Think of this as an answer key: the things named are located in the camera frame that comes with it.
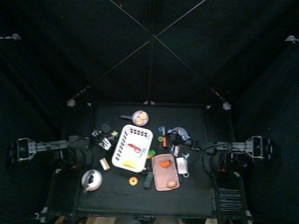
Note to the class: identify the orange flower gear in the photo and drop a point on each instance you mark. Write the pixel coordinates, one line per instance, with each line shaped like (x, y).
(134, 181)

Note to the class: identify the yellow toy banana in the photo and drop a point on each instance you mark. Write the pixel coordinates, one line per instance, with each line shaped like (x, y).
(130, 164)

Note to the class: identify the yellow white block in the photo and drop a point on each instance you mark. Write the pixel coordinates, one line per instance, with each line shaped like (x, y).
(105, 164)

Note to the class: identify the grey frame bracket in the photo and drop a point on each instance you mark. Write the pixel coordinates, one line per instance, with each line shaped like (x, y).
(15, 36)
(292, 38)
(226, 106)
(71, 102)

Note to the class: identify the large green gear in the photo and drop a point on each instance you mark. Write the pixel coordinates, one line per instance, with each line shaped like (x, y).
(152, 153)

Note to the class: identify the white plastic basket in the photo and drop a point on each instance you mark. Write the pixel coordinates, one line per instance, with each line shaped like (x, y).
(133, 140)

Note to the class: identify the red toy piece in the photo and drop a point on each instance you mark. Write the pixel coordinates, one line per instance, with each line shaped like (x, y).
(136, 148)

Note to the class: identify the red toy tomato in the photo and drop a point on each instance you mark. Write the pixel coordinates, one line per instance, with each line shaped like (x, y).
(166, 164)

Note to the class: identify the orange toy egg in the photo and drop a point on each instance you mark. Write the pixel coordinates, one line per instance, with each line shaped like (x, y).
(172, 184)

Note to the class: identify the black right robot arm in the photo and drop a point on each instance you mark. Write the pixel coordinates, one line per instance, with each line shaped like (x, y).
(234, 145)

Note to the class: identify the pink pan with eggs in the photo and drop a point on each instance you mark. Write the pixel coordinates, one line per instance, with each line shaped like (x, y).
(140, 117)

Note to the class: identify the white rectangular toy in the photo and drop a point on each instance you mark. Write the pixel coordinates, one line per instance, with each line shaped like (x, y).
(182, 166)

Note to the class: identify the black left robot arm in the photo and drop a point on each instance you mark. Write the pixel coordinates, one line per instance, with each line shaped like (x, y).
(47, 145)

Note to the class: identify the white printed label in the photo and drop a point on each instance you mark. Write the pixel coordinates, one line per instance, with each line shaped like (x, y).
(230, 198)

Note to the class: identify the yellow star gear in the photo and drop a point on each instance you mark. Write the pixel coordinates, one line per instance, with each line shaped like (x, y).
(114, 133)

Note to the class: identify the small blue gear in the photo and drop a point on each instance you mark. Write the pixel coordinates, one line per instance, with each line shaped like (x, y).
(161, 128)

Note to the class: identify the pink cutting board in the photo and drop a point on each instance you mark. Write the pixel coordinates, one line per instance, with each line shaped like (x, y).
(164, 176)

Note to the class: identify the dark rectangular block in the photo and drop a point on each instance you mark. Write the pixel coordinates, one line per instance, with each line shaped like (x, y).
(149, 180)

